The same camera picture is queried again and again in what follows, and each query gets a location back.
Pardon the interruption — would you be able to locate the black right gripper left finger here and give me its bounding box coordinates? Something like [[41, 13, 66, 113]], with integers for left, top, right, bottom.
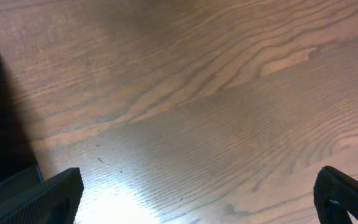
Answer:
[[0, 167, 84, 224]]

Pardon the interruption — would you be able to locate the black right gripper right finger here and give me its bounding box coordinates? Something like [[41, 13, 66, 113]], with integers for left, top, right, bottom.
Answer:
[[313, 166, 358, 224]]

